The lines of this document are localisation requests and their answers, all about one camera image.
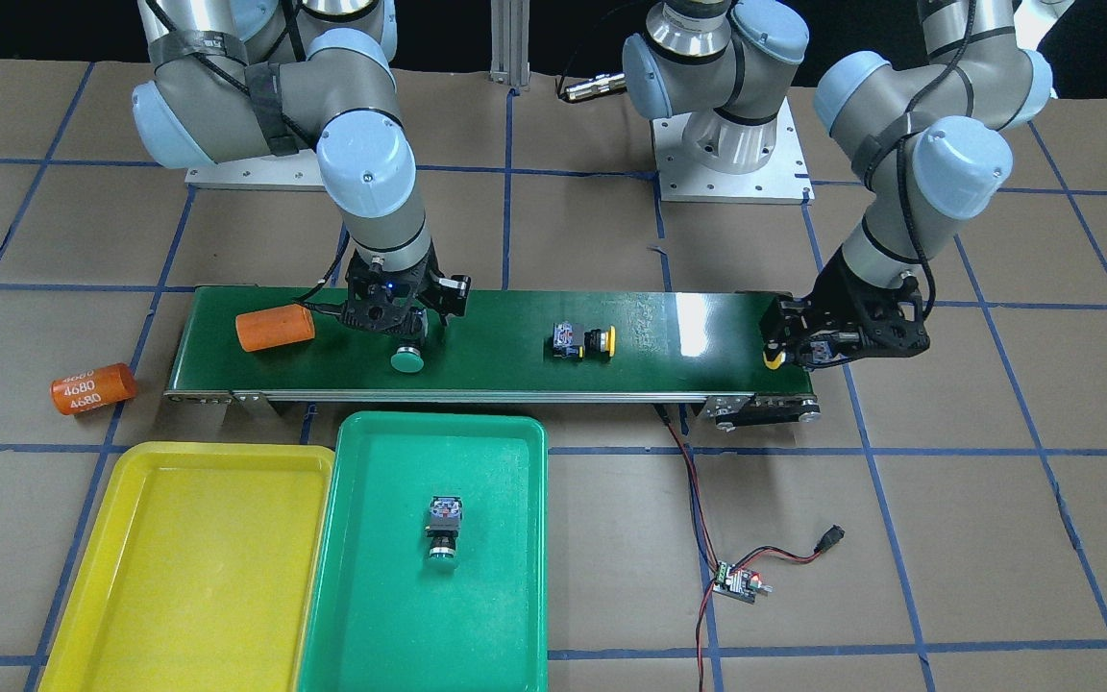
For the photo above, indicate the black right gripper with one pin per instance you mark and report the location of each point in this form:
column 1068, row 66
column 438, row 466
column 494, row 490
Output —
column 437, row 289

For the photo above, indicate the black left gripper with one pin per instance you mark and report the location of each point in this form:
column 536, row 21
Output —
column 828, row 291

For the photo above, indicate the green push button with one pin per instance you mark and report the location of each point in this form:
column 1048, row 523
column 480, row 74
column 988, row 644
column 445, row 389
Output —
column 444, row 522
column 408, row 357

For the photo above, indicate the yellow push button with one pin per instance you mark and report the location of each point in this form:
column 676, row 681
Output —
column 777, row 355
column 570, row 340

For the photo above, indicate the plain orange cylinder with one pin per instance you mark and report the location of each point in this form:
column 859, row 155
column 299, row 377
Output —
column 274, row 327

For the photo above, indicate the orange cylinder marked 4680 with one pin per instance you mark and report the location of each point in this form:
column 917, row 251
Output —
column 88, row 391

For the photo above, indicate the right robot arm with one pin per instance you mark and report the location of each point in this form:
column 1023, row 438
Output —
column 235, row 80

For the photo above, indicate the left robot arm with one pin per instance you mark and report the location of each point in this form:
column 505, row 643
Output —
column 926, row 141

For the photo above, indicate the green conveyor belt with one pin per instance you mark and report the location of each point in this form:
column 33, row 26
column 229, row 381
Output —
column 701, row 349

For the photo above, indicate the small green controller board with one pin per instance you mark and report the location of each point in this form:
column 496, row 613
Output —
column 738, row 583

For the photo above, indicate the green plastic tray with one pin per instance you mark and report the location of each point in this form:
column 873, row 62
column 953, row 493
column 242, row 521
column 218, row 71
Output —
column 432, row 573

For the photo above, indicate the yellow plastic tray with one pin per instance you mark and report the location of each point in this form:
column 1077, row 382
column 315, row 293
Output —
column 198, row 572

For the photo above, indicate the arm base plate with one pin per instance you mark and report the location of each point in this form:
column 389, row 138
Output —
column 701, row 157
column 299, row 172

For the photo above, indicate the aluminium frame post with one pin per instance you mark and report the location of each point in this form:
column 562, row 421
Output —
column 509, row 33

